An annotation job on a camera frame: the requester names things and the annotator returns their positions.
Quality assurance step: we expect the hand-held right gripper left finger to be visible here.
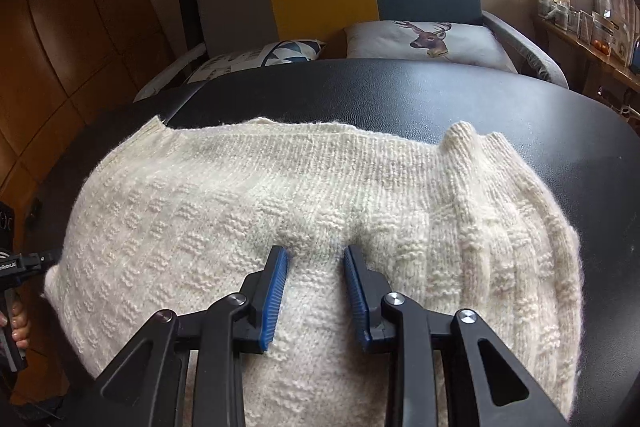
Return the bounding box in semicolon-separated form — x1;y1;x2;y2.
97;245;289;427

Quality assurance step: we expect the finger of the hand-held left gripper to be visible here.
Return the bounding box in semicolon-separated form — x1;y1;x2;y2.
19;251;59;275

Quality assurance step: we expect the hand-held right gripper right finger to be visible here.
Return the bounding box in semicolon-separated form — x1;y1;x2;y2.
344;244;566;427

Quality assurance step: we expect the cream knit sweater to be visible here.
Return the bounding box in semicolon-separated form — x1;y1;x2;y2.
42;117;583;427

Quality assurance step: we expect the person's left hand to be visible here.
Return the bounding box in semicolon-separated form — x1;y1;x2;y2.
0;302;31;350

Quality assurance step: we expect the geometric print pillow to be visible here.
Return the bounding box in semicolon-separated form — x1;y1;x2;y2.
187;38;326;84

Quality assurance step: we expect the grey deer print pillow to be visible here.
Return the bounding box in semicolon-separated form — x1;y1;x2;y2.
344;21;516;72

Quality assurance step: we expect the wooden desk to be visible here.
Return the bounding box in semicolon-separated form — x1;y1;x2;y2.
532;14;640;118

